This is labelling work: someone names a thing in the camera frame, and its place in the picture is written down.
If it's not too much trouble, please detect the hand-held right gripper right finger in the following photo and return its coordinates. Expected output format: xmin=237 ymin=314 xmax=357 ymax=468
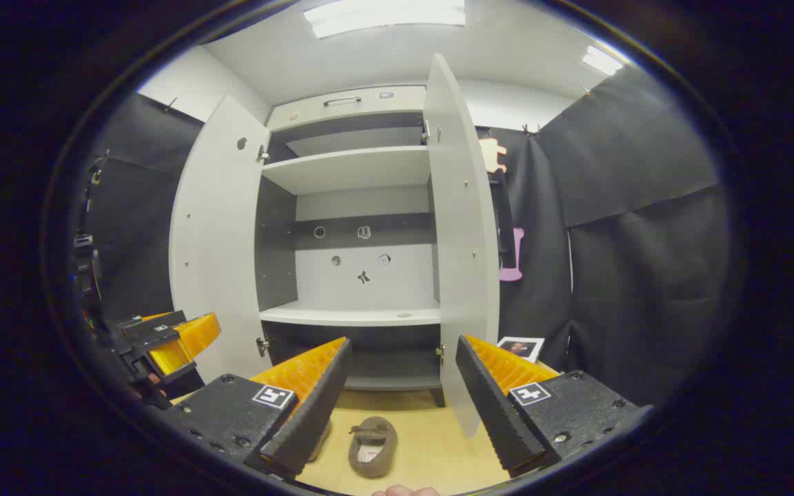
xmin=456 ymin=334 xmax=653 ymax=478

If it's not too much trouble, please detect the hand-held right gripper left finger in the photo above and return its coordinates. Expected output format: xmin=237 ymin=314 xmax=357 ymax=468
xmin=159 ymin=336 xmax=354 ymax=481

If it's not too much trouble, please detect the grey cabinet door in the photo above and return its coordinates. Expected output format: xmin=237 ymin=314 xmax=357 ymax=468
xmin=170 ymin=95 xmax=272 ymax=383
xmin=425 ymin=54 xmax=501 ymax=438

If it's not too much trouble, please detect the grey shoe cabinet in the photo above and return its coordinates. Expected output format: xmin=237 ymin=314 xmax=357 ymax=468
xmin=256 ymin=85 xmax=447 ymax=407

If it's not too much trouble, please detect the grey cabinet drawer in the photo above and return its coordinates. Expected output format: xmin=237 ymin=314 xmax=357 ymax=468
xmin=266 ymin=85 xmax=427 ymax=132

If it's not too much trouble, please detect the black backdrop cloth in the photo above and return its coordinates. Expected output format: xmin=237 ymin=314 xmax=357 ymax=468
xmin=80 ymin=65 xmax=732 ymax=407

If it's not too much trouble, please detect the small ceiling light panel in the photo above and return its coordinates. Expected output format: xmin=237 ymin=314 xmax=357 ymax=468
xmin=583 ymin=45 xmax=625 ymax=76

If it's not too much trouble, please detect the large ceiling light panel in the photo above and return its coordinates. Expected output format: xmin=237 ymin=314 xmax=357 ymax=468
xmin=304 ymin=0 xmax=467 ymax=39

